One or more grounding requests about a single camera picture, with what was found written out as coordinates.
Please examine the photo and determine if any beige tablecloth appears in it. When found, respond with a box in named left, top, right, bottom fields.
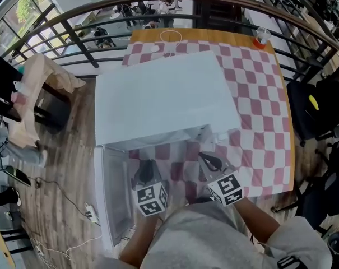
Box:
left=9, top=53, right=87, bottom=149

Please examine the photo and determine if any white microwave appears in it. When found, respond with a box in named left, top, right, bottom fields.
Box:
left=94, top=50, right=242, bottom=252

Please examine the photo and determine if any black office chair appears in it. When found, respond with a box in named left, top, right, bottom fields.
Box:
left=275, top=136, right=339, bottom=235
left=286, top=78, right=339, bottom=147

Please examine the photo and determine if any person's grey shirt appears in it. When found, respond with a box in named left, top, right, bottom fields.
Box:
left=93, top=200, right=334, bottom=269

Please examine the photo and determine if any wooden table with white legs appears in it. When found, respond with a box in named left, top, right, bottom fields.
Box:
left=121, top=28, right=296, bottom=200

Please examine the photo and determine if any person's right forearm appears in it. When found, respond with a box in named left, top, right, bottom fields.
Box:
left=233, top=197, right=281, bottom=245

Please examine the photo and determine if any dark wooden table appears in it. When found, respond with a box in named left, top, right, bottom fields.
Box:
left=33, top=81, right=72, bottom=133

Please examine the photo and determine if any large glass window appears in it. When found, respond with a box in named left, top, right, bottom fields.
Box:
left=0, top=0, right=61, bottom=48

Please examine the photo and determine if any black monitor on side table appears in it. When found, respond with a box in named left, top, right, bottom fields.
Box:
left=0, top=54, right=25, bottom=123

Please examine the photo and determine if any pink white checkered tablecloth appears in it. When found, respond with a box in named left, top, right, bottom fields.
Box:
left=121, top=40, right=294, bottom=199

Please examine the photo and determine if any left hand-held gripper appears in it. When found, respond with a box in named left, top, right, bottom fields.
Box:
left=133, top=159, right=169, bottom=217

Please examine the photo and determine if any white charger cable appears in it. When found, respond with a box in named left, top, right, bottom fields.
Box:
left=159, top=29, right=184, bottom=43

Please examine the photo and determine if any small yellow object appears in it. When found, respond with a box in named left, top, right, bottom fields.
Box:
left=308, top=94, right=319, bottom=111

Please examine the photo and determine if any white floor cable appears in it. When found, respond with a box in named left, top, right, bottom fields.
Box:
left=30, top=228, right=103, bottom=269

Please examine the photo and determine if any person's left forearm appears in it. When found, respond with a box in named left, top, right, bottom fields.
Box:
left=118, top=216, right=163, bottom=269

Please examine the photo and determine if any clear plastic cup red sleeve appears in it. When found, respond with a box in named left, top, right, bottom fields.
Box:
left=252, top=26, right=272, bottom=50

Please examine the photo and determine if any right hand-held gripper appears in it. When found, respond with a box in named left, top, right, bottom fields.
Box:
left=198, top=151, right=244, bottom=207

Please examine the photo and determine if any black floor cable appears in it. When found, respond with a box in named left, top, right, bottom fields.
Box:
left=34, top=178, right=101, bottom=227

